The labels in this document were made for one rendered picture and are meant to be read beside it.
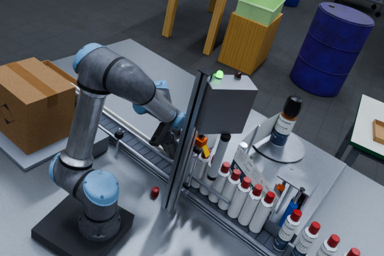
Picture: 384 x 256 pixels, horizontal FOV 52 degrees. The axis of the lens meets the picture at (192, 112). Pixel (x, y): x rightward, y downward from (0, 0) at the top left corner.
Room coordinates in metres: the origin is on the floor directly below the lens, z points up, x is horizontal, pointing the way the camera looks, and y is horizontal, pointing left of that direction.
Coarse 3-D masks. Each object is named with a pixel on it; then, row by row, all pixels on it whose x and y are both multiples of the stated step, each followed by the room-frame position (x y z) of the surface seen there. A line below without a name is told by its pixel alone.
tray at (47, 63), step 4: (48, 60) 1.94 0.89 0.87; (48, 64) 1.94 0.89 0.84; (52, 64) 1.92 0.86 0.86; (52, 68) 1.92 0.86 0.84; (56, 68) 1.90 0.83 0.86; (56, 72) 1.89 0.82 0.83; (60, 72) 1.88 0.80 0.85; (64, 72) 1.87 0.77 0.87; (64, 76) 1.87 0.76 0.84; (68, 76) 1.85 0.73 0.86; (68, 80) 1.85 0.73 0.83; (72, 80) 1.83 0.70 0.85; (76, 80) 1.82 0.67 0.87; (76, 84) 1.81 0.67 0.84
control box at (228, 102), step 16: (224, 80) 1.14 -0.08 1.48; (240, 80) 1.18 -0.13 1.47; (208, 96) 1.08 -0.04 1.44; (224, 96) 1.09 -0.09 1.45; (240, 96) 1.12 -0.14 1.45; (208, 112) 1.07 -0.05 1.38; (224, 112) 1.10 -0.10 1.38; (240, 112) 1.13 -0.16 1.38; (208, 128) 1.08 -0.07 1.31; (224, 128) 1.11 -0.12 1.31; (240, 128) 1.14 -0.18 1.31
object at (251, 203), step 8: (256, 184) 1.13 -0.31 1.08; (256, 192) 1.10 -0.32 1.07; (248, 200) 1.11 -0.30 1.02; (256, 200) 1.09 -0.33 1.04; (248, 208) 1.10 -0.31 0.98; (256, 208) 1.11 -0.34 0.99; (240, 216) 1.11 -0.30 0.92; (248, 216) 1.09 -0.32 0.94; (240, 224) 1.10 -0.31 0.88; (248, 224) 1.10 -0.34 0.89
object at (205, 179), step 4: (212, 160) 1.22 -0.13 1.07; (208, 164) 1.22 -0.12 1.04; (208, 168) 1.21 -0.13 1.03; (208, 172) 1.21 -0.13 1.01; (204, 176) 1.22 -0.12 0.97; (204, 180) 1.21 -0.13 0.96; (208, 180) 1.20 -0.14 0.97; (208, 184) 1.20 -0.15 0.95; (212, 184) 1.21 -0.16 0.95; (200, 188) 1.22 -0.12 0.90; (204, 188) 1.20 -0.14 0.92; (200, 192) 1.21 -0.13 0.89; (204, 192) 1.20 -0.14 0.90; (208, 192) 1.20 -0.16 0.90
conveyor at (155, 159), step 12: (108, 120) 1.53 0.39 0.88; (132, 144) 1.40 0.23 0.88; (144, 144) 1.42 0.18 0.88; (144, 156) 1.34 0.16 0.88; (156, 156) 1.36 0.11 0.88; (168, 168) 1.31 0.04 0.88; (192, 192) 1.20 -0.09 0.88; (216, 204) 1.17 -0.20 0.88; (228, 216) 1.13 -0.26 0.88; (240, 228) 1.08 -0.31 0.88; (264, 240) 1.05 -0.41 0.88; (276, 252) 1.01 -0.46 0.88; (288, 252) 1.03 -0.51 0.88
